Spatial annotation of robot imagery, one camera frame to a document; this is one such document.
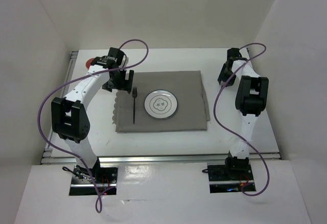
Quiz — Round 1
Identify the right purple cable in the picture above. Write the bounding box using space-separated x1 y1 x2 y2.
213 42 271 196

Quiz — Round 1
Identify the dark metal fork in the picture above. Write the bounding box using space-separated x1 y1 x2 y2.
132 87 138 124

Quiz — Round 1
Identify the white patterned plate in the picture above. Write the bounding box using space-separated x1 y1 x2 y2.
144 90 178 119

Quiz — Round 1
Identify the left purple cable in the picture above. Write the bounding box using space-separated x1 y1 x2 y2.
37 39 149 213

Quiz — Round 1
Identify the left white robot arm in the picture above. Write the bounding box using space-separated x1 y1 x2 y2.
51 47 134 183

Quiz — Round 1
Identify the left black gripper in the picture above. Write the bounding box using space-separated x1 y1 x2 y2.
102 68 133 93

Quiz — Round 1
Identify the red plastic cup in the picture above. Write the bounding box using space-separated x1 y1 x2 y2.
85 58 94 69

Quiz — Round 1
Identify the grey cloth placemat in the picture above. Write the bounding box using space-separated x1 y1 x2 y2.
112 70 210 133

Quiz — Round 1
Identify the aluminium front rail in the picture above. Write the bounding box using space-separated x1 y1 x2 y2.
40 152 281 170

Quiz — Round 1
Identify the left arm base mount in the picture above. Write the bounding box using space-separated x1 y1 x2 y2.
62 165 120 196

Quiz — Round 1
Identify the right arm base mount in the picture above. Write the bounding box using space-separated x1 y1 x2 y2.
201 164 256 193

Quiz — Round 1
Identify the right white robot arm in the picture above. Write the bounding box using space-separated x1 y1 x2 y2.
218 48 269 179

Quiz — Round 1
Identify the purple cable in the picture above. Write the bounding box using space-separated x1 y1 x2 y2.
213 42 271 196
37 39 149 213

